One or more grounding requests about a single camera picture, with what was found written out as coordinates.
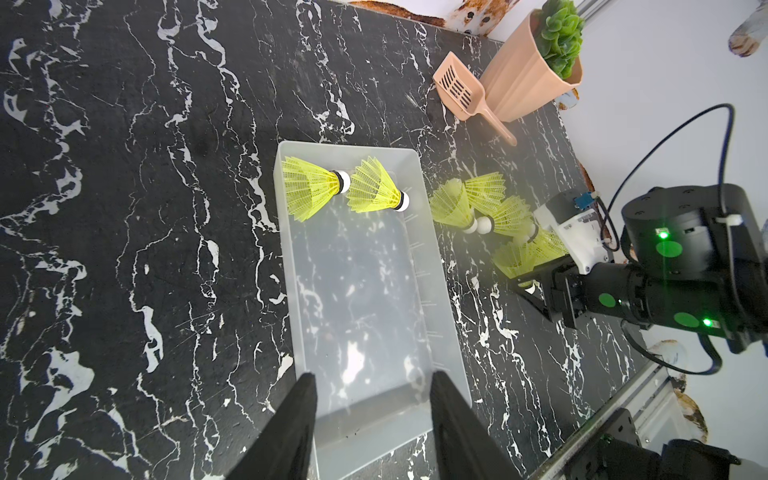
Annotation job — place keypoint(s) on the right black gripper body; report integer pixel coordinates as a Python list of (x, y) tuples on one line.
[(558, 291)]

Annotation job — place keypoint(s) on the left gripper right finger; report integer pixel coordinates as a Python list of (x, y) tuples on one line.
[(464, 450)]

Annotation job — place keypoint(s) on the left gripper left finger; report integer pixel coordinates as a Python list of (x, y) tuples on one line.
[(283, 450)]

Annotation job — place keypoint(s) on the green shuttlecock five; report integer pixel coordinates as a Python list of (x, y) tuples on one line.
[(511, 217)]

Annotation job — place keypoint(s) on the green shuttlecock four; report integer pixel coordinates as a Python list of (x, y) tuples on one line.
[(486, 192)]

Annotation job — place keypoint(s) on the clear plastic storage box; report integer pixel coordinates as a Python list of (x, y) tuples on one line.
[(369, 309)]

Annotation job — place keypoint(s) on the green shuttlecock three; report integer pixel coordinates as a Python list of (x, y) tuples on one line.
[(449, 205)]

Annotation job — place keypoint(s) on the green shuttlecock one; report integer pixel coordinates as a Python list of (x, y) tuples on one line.
[(372, 189)]

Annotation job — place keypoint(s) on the green shuttlecock two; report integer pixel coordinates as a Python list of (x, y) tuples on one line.
[(309, 187)]

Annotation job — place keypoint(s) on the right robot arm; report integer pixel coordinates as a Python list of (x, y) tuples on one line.
[(690, 258)]

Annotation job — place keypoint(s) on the pink pot with succulent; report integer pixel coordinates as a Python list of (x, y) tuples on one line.
[(539, 62)]

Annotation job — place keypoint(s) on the pink slotted scoop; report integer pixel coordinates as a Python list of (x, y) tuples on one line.
[(464, 95)]

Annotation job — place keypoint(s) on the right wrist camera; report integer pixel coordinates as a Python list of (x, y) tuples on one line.
[(574, 216)]

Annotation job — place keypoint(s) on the aluminium front rail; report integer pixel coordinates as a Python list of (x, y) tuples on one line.
[(642, 385)]

